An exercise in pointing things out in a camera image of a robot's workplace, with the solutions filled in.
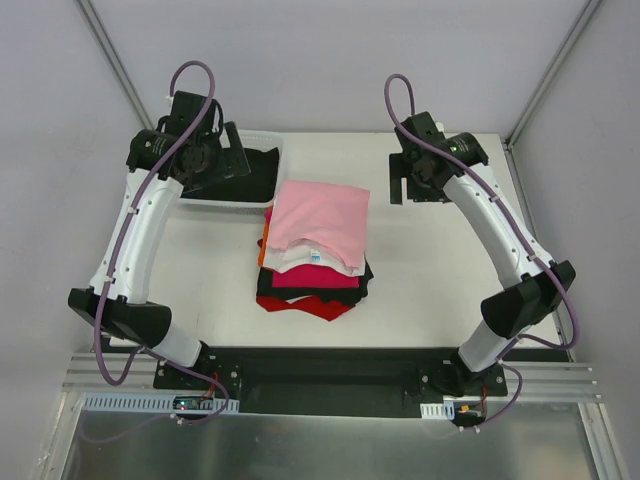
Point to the pink t shirt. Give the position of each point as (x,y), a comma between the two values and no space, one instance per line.
(329,218)

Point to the red t shirt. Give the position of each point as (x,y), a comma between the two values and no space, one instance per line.
(313,305)

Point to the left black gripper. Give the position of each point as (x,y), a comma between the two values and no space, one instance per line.
(232,157)

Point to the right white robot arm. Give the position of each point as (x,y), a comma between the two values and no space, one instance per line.
(532,281)

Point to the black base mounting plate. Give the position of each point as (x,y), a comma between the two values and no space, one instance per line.
(358,382)

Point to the magenta t shirt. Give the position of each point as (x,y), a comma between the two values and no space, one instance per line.
(313,276)

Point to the white t shirt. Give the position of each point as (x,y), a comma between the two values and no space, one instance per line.
(295,260)

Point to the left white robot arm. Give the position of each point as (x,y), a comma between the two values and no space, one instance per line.
(116,299)

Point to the left white cable duct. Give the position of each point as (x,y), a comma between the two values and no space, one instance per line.
(157,403)

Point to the white cable duct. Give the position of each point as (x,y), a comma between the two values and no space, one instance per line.
(438,411)
(157,403)

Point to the right white cable duct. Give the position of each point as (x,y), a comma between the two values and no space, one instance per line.
(438,411)

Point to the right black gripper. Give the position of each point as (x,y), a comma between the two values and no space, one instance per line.
(398,180)

